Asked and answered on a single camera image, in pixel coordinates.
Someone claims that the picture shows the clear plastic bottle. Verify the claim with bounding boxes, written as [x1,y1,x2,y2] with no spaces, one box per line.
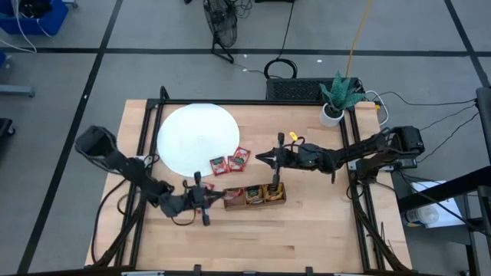
[402,205,440,227]

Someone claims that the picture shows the white paper sheet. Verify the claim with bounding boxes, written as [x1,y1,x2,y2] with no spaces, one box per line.
[410,179,466,230]

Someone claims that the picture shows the black floor fan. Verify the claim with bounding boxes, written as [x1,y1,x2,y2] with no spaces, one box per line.
[202,0,239,65]

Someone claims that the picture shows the yellow hanging cable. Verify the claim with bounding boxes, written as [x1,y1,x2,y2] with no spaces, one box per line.
[344,0,373,80]

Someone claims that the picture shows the white plant pot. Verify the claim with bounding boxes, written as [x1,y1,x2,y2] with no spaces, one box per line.
[319,102,345,128]

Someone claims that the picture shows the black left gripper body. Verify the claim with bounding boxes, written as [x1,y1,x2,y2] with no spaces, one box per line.
[186,171,216,227]

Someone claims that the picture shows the black cable bundle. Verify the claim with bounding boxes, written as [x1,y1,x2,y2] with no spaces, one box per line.
[351,183,410,274]
[90,178,149,268]

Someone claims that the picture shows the black computer tower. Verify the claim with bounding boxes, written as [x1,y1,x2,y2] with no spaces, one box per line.
[265,77,364,103]

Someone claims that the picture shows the white looped cable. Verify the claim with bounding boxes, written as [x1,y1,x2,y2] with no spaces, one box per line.
[364,90,390,127]

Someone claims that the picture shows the black side table frame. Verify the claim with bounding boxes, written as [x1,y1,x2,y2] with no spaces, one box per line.
[397,87,491,276]

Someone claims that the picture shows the white thin cable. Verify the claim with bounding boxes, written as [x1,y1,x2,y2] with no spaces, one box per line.
[0,0,54,54]

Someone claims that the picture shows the green snake plant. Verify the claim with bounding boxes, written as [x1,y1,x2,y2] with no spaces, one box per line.
[319,71,366,116]

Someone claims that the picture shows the black thin floor cable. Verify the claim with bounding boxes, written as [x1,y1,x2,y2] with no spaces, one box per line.
[374,90,478,107]
[420,103,478,133]

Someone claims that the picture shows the wooden three-compartment tray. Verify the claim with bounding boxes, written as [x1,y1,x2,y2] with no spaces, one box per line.
[222,182,288,212]

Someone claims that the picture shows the blue plastic bin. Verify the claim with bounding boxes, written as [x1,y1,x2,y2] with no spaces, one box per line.
[0,0,70,37]

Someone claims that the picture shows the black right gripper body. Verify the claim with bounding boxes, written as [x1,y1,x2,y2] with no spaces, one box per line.
[273,133,308,184]

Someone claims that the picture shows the black coiled floor cable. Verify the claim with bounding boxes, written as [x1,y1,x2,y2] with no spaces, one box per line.
[262,0,299,81]

